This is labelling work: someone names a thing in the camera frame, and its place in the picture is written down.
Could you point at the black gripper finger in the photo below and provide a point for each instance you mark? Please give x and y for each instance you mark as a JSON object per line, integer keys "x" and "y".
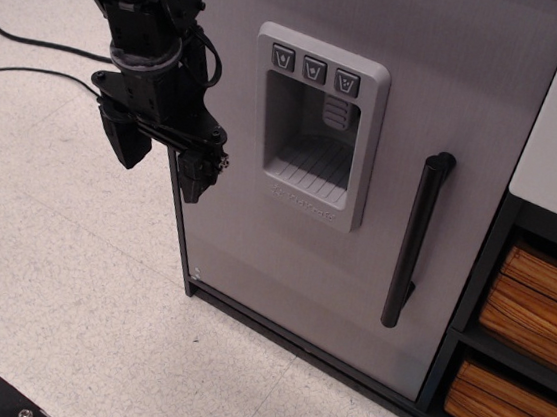
{"x": 129, "y": 144}
{"x": 196, "y": 174}

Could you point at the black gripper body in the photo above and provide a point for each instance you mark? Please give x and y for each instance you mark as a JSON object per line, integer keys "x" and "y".
{"x": 168, "y": 108}

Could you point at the grey toy fridge door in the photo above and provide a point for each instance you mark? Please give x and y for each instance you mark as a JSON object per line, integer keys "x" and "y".
{"x": 468, "y": 77}

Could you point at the black fridge door handle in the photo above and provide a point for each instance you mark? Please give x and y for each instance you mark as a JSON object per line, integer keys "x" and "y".
{"x": 435, "y": 172}

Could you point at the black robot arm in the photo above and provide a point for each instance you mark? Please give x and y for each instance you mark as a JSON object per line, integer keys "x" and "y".
{"x": 164, "y": 64}

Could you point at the grey water dispenser panel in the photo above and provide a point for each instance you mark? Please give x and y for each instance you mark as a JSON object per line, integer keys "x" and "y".
{"x": 319, "y": 112}

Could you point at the dark grey shelf unit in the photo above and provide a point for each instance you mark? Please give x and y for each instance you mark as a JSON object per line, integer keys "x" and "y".
{"x": 466, "y": 339}

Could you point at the upper woven wood basket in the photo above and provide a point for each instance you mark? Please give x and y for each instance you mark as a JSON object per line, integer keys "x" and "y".
{"x": 521, "y": 306}

